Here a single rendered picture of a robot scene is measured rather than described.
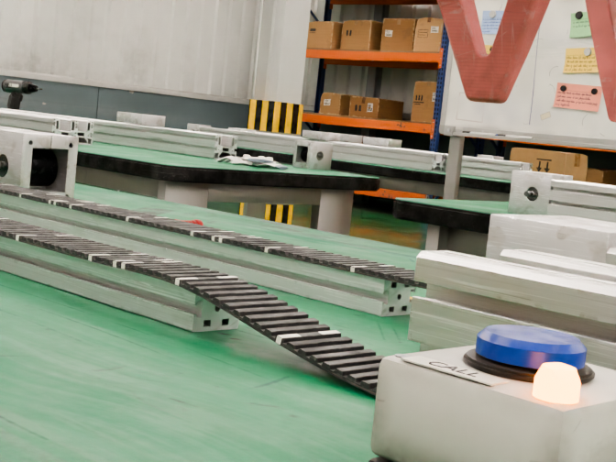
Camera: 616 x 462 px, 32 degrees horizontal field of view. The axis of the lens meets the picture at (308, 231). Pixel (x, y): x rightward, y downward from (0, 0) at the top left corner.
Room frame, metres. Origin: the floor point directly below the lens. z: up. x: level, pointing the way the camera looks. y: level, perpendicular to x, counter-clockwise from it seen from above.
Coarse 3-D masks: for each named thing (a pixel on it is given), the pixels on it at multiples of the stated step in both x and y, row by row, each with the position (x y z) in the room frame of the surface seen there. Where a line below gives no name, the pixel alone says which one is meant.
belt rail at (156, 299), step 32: (0, 256) 0.86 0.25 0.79; (32, 256) 0.83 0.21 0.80; (64, 256) 0.80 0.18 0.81; (64, 288) 0.80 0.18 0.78; (96, 288) 0.77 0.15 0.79; (128, 288) 0.76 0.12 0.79; (160, 288) 0.72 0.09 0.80; (160, 320) 0.72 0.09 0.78; (192, 320) 0.70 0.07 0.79; (224, 320) 0.72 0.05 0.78
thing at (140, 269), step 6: (132, 264) 0.73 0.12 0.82; (138, 264) 0.73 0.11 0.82; (144, 264) 0.73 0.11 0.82; (150, 264) 0.74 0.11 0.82; (156, 264) 0.74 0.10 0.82; (162, 264) 0.74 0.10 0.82; (168, 264) 0.75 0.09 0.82; (174, 264) 0.75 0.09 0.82; (180, 264) 0.75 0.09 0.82; (186, 264) 0.76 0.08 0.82; (132, 270) 0.72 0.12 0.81; (138, 270) 0.72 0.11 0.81; (144, 270) 0.72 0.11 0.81
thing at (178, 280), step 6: (168, 276) 0.70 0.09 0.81; (174, 276) 0.70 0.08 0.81; (180, 276) 0.70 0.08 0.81; (186, 276) 0.70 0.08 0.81; (192, 276) 0.71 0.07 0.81; (198, 276) 0.71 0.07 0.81; (204, 276) 0.72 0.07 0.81; (210, 276) 0.72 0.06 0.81; (216, 276) 0.72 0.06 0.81; (222, 276) 0.73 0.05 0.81; (228, 276) 0.72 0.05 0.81; (234, 276) 0.73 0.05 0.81; (174, 282) 0.69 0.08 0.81; (180, 282) 0.69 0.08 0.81
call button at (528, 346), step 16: (480, 336) 0.39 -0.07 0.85; (496, 336) 0.38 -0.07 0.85; (512, 336) 0.38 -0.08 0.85; (528, 336) 0.38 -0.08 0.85; (544, 336) 0.39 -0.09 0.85; (560, 336) 0.39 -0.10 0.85; (480, 352) 0.39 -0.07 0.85; (496, 352) 0.38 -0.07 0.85; (512, 352) 0.38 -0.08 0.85; (528, 352) 0.37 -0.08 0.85; (544, 352) 0.37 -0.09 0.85; (560, 352) 0.38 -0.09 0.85; (576, 352) 0.38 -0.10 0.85
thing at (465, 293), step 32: (448, 256) 0.52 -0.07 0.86; (512, 256) 0.58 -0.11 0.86; (544, 256) 0.58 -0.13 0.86; (448, 288) 0.53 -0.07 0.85; (480, 288) 0.51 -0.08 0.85; (512, 288) 0.49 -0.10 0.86; (544, 288) 0.48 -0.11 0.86; (576, 288) 0.47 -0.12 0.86; (608, 288) 0.46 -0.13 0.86; (416, 320) 0.53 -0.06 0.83; (448, 320) 0.52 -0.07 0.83; (480, 320) 0.51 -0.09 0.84; (512, 320) 0.49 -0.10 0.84; (544, 320) 0.49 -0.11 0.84; (576, 320) 0.48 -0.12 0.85; (608, 320) 0.46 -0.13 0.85; (608, 352) 0.46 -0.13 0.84
